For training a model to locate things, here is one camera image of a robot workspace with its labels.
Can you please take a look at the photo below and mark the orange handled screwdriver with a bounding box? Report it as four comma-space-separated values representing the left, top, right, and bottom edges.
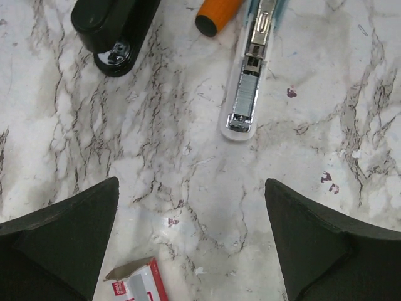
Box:
195, 0, 244, 37

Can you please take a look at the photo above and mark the grey staple strip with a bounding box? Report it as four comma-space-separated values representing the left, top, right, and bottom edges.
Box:
234, 74, 258, 117

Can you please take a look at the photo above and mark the black stapler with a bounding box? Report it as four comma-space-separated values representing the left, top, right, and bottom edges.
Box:
71, 0, 160, 77

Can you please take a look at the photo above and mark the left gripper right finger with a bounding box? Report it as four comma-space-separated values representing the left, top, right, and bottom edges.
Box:
265, 179, 400, 300

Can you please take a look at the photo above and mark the red white staple box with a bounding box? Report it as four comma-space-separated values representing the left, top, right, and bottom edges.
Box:
105, 256, 169, 301

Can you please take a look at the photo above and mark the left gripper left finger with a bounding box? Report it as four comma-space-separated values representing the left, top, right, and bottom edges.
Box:
1, 177, 119, 300

